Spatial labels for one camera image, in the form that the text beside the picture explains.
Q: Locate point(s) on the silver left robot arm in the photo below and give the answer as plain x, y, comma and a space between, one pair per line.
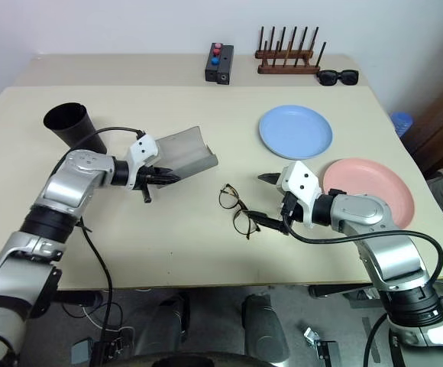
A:
72, 179

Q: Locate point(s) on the pink plate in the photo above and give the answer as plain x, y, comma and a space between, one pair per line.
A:
378, 179

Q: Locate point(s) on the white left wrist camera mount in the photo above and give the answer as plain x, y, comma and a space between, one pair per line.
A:
141, 147

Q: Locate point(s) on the black box with coloured buttons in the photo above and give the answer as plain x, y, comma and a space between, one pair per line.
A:
211, 72

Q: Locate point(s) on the grey glasses case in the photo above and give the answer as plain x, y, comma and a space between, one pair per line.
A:
183, 153

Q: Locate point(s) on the dark rounded shape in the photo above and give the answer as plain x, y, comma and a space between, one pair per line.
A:
263, 329
164, 325

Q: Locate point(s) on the thin-framed clear eyeglasses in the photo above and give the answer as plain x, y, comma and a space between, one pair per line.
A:
230, 197

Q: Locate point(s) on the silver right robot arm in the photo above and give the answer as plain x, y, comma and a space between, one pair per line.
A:
363, 214

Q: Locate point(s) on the black sunglasses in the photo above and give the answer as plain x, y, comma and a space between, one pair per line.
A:
326, 77

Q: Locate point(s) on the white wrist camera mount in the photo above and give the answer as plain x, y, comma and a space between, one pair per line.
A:
301, 179
141, 147

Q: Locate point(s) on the brown wooden cabinet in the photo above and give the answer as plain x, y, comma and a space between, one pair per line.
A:
441, 126

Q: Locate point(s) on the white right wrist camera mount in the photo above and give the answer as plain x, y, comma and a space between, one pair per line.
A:
301, 179

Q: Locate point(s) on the black table frame bar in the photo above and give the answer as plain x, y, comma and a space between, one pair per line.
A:
332, 291

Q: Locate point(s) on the metal caster bracket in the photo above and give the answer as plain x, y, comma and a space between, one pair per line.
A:
321, 344

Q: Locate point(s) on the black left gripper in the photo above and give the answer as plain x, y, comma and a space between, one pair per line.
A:
146, 179

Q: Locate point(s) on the brown wooden peg rack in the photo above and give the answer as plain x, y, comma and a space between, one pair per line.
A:
282, 70

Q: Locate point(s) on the black plastic cup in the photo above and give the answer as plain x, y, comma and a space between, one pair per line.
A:
76, 126

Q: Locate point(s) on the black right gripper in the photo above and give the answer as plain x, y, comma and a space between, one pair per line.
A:
291, 208

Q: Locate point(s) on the blue water bottle cap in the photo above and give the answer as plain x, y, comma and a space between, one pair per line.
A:
401, 122

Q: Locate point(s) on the light blue plate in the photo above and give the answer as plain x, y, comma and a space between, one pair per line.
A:
296, 132

